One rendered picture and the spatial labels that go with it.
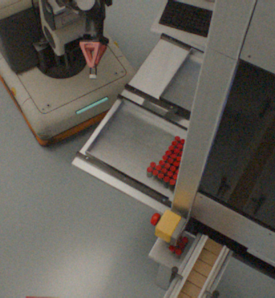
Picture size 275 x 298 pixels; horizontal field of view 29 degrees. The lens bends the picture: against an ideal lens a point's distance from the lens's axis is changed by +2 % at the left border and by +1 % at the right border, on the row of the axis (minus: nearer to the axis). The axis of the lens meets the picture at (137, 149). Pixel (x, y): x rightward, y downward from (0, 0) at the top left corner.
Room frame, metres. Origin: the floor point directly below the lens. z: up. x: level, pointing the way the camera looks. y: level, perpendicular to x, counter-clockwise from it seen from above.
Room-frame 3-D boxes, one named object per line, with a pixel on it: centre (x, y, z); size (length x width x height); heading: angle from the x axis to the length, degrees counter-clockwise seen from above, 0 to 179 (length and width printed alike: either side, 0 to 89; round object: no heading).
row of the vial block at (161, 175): (0.82, -0.12, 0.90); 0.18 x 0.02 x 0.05; 151
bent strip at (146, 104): (1.04, -0.07, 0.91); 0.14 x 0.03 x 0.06; 61
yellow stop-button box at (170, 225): (0.55, -0.11, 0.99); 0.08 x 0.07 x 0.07; 62
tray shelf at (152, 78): (1.00, -0.14, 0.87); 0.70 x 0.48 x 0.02; 152
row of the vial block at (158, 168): (0.83, -0.10, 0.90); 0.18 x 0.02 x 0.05; 151
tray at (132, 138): (0.87, -0.03, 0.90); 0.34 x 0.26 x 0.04; 61
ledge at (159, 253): (0.51, -0.14, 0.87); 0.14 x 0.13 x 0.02; 62
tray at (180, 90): (1.12, -0.28, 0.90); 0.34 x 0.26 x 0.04; 62
